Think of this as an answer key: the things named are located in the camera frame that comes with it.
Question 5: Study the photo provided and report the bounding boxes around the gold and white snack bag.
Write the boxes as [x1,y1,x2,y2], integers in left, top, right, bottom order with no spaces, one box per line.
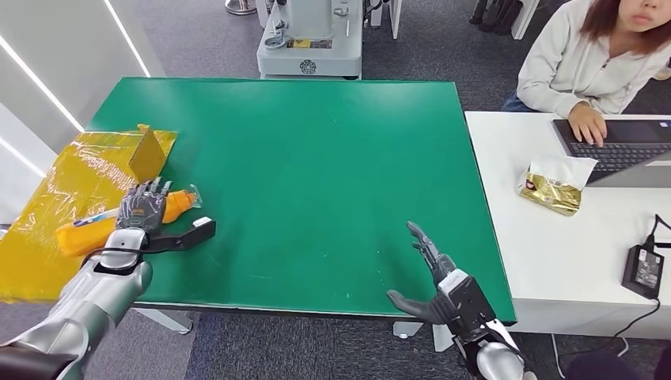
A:
[517,156,599,217]

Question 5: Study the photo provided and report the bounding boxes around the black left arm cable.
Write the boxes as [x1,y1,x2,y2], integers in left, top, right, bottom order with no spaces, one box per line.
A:
[78,245,153,271]

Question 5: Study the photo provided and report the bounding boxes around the chrome chair base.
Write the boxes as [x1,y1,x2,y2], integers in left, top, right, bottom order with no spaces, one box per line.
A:
[224,0,258,16]

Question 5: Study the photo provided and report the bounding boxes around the black power adapter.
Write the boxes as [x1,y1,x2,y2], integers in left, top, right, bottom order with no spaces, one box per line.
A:
[621,245,665,300]

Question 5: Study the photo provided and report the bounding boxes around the dark items on floor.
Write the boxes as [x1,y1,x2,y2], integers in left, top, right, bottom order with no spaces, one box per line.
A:
[468,0,522,36]

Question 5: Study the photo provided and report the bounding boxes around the white furniture panel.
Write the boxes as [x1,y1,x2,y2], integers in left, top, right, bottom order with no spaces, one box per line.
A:
[367,0,403,40]

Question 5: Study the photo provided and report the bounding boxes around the person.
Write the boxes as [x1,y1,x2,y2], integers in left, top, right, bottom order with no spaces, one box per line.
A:
[501,0,671,148]

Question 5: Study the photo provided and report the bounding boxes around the white desk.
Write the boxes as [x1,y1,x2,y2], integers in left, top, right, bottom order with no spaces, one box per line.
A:
[464,111,671,340]

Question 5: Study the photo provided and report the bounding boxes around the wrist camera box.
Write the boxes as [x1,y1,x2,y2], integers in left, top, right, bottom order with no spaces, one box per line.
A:
[436,268,498,338]
[144,216,217,254]

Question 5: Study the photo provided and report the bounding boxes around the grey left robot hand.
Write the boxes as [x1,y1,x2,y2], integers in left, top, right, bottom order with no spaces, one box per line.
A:
[115,177,174,238]

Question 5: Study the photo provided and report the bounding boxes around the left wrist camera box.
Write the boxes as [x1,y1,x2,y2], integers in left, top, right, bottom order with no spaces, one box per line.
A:
[144,216,217,254]

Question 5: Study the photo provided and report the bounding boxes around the yellow taped cardboard box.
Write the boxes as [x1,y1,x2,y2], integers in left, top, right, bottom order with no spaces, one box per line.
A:
[0,123,178,304]

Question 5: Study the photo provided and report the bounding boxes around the person's hand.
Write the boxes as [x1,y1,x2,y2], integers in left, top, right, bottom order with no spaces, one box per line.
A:
[567,102,608,148]

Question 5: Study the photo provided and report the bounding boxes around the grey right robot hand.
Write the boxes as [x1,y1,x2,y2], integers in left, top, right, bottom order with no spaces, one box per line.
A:
[386,220,458,325]

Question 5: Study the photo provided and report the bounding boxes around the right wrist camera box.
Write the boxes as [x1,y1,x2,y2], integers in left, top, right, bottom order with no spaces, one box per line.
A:
[436,268,498,338]

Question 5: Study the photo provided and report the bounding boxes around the grey laptop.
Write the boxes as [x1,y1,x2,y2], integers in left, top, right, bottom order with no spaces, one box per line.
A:
[552,119,671,188]

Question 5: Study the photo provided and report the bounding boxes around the orange detergent bottle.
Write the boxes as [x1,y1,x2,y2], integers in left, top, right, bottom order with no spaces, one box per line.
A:
[55,184,203,258]

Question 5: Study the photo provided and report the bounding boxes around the white table foot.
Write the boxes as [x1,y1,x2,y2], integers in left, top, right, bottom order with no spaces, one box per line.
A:
[392,320,456,353]
[133,308,194,336]

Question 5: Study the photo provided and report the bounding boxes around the white furniture leg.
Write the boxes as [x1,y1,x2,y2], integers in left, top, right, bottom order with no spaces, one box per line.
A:
[509,0,540,41]

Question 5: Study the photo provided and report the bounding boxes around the black adapter cable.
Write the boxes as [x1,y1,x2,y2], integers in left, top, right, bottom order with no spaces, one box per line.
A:
[612,298,662,341]
[643,213,671,252]

